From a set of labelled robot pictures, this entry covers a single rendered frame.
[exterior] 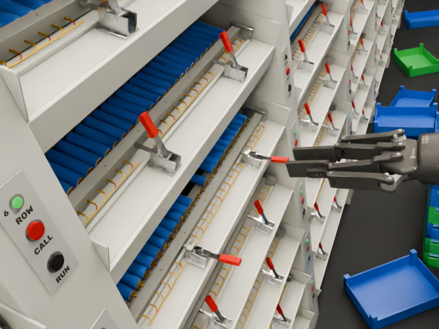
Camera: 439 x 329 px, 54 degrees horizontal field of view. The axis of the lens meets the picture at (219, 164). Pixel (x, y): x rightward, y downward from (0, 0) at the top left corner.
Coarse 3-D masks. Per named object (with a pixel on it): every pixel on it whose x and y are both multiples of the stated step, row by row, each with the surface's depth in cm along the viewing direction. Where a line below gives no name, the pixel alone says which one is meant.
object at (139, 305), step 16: (256, 128) 98; (240, 144) 91; (224, 176) 84; (208, 192) 81; (192, 224) 75; (208, 224) 77; (176, 240) 72; (176, 256) 71; (160, 272) 67; (144, 288) 65; (144, 304) 63; (160, 304) 65
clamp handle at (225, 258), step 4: (200, 252) 71; (204, 252) 71; (208, 252) 71; (204, 256) 71; (208, 256) 70; (212, 256) 70; (216, 256) 70; (220, 256) 70; (224, 256) 70; (228, 256) 69; (232, 256) 69; (220, 260) 70; (224, 260) 69; (228, 260) 69; (232, 260) 69; (236, 260) 68; (240, 260) 69; (232, 264) 69; (236, 264) 68
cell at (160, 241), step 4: (152, 236) 72; (156, 236) 73; (148, 240) 72; (152, 240) 72; (156, 240) 72; (160, 240) 72; (164, 240) 72; (152, 244) 72; (156, 244) 72; (160, 244) 72; (164, 244) 72; (160, 248) 72
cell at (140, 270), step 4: (132, 264) 68; (136, 264) 68; (140, 264) 69; (128, 268) 68; (132, 268) 68; (136, 268) 68; (140, 268) 68; (144, 268) 68; (132, 272) 68; (136, 272) 68; (140, 272) 68; (144, 272) 68; (140, 276) 68
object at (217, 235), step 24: (264, 120) 101; (264, 144) 96; (264, 168) 93; (192, 192) 83; (240, 192) 85; (216, 216) 80; (240, 216) 85; (216, 240) 76; (192, 264) 72; (168, 288) 68; (192, 288) 69; (168, 312) 66
